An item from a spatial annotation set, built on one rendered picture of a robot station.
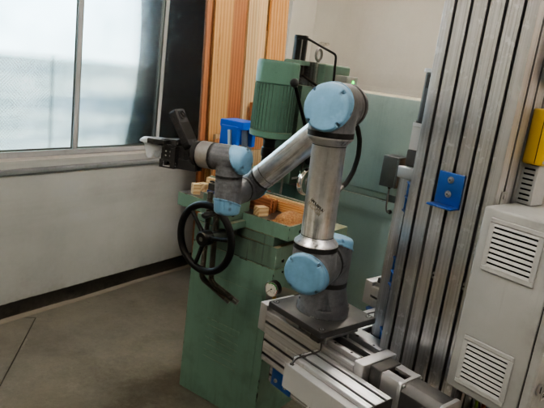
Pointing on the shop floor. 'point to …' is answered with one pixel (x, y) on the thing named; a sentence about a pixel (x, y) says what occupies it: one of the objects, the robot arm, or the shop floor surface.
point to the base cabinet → (229, 337)
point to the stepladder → (236, 133)
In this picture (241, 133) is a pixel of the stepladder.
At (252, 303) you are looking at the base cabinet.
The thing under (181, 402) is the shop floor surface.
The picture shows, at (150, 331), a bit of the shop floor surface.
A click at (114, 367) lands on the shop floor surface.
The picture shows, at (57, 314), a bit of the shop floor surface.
